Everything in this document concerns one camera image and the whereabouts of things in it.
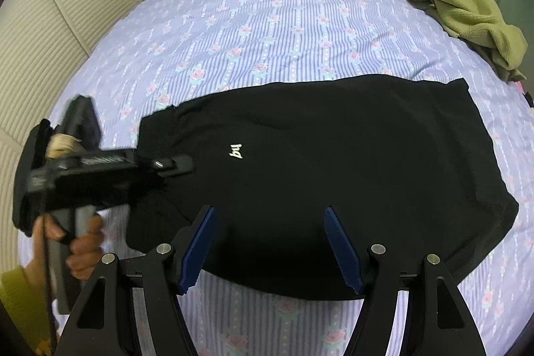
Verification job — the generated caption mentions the person's left forearm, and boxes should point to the person's left forearm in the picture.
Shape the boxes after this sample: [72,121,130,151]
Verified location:
[0,264,57,356]

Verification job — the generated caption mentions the black pants with white logo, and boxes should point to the black pants with white logo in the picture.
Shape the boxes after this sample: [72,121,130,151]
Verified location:
[125,73,520,300]

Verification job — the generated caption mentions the olive green garment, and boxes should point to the olive green garment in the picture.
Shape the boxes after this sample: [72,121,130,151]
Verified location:
[408,0,527,82]

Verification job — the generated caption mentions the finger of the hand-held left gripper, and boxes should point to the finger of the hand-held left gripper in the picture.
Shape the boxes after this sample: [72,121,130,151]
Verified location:
[136,156,195,178]

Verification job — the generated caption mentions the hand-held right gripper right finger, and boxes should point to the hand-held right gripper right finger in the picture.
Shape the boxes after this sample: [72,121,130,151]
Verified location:
[323,206,489,356]

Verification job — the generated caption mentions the bed with purple cover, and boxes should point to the bed with purple cover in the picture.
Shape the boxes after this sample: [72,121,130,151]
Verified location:
[17,0,534,356]

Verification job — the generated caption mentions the black cable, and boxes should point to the black cable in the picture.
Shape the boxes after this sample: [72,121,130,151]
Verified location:
[39,210,59,356]

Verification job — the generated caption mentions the person's left hand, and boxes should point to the person's left hand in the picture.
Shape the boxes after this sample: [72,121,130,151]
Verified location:
[25,214,105,290]

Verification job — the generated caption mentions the white louvred wardrobe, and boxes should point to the white louvred wardrobe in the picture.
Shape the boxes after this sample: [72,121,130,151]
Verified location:
[0,0,145,273]

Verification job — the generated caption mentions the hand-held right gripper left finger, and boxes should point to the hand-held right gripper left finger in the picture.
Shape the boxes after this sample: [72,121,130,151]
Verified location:
[62,204,218,356]

